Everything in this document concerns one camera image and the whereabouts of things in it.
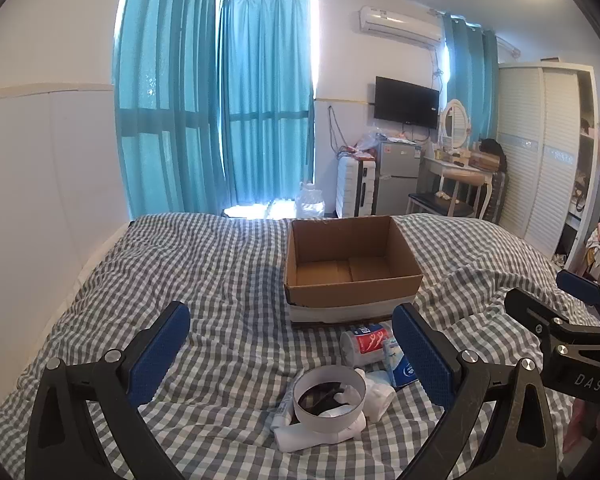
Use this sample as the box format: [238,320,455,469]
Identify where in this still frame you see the white dressing table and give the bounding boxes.
[422,152,496,218]

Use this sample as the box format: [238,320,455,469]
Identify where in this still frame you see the black seat chair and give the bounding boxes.
[406,191,476,219]

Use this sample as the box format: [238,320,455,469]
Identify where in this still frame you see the wooden box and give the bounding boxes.
[467,150,501,173]

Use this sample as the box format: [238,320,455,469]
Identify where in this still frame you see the white tape roll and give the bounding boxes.
[291,366,368,433]

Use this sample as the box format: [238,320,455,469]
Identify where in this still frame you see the black wall cable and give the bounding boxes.
[327,105,343,156]

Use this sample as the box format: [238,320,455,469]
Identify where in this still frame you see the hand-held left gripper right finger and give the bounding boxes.
[391,302,565,480]

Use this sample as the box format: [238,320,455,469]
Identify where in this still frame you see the black wall television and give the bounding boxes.
[373,76,441,130]

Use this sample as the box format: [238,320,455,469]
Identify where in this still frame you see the white slatted wardrobe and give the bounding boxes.
[495,62,600,271]

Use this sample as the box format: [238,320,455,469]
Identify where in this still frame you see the clear plastic bag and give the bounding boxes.
[355,127,386,156]

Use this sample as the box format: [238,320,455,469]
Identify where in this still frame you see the white air conditioner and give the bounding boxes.
[357,6,445,48]

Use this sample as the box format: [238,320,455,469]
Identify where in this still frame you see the blue tissue packet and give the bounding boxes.
[382,337,421,388]

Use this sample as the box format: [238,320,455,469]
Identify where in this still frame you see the clear dental floss pick jar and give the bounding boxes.
[340,322,398,367]

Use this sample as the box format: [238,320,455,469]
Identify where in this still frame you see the black bag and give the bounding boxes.
[479,137,506,173]

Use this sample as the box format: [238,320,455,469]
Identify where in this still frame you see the red snack packets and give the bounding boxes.
[340,145,376,161]

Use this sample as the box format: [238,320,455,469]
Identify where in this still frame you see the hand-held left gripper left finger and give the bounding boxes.
[25,301,192,480]

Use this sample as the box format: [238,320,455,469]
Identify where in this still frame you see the narrow teal curtain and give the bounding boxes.
[217,0,316,218]

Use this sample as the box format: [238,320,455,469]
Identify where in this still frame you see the short teal curtain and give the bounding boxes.
[440,10,501,151]

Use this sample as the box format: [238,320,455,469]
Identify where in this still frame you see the dark suitcase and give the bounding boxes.
[490,170,510,223]

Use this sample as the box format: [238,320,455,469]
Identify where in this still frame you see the wide teal curtain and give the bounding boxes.
[112,0,226,216]

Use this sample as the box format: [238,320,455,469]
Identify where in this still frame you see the white tube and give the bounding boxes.
[271,392,366,453]

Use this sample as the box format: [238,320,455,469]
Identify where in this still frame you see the grey small fridge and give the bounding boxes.
[375,140,422,217]

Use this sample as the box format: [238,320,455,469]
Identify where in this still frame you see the grey checked blanket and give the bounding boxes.
[0,212,600,480]

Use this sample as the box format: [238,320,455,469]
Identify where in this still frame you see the brown cardboard box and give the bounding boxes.
[283,215,425,328]

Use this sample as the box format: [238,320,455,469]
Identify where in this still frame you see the white suitcase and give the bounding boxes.
[336,156,378,218]

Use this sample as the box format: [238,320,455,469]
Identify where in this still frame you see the white plush toy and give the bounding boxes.
[330,367,396,431]

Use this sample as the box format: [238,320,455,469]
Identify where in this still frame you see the white wall cable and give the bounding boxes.
[430,47,453,86]

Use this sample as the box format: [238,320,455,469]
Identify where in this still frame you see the white oval mirror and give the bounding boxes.
[439,98,470,151]

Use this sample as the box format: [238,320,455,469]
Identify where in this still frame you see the large clear water bottle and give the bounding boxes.
[299,182,327,220]

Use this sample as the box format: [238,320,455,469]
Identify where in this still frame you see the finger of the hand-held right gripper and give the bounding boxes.
[504,286,574,344]
[555,268,600,328]

